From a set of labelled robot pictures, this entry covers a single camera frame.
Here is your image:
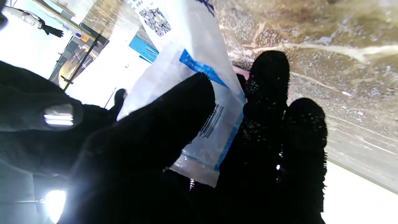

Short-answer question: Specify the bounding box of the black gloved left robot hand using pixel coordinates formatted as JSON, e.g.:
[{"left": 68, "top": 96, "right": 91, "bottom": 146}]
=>
[{"left": 58, "top": 50, "right": 328, "bottom": 224}]

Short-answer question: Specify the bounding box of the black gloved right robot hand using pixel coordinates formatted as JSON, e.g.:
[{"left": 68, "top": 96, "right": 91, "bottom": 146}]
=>
[{"left": 0, "top": 61, "right": 128, "bottom": 178}]

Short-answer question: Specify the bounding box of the blue plastic bag clip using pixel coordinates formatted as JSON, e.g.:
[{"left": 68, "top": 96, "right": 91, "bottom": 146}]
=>
[{"left": 128, "top": 35, "right": 160, "bottom": 64}]

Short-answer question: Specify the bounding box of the white blue seasoning refill bag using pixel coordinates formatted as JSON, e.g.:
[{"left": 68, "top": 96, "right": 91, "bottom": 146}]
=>
[{"left": 117, "top": 0, "right": 247, "bottom": 188}]

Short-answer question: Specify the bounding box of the clear bottle with pink seasoning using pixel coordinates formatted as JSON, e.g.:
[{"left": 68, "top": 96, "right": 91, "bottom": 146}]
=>
[{"left": 233, "top": 65, "right": 251, "bottom": 103}]

